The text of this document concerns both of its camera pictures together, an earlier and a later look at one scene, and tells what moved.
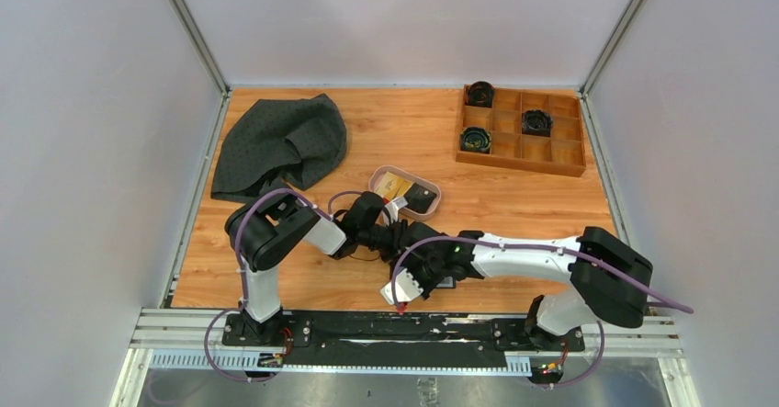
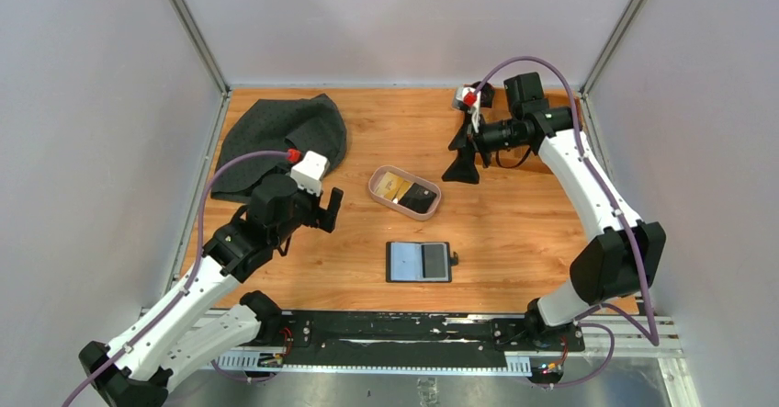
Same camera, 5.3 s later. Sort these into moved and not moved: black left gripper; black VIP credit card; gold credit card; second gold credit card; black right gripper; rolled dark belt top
Moved: black right gripper; black left gripper
Not moved: black VIP credit card; second gold credit card; rolled dark belt top; gold credit card
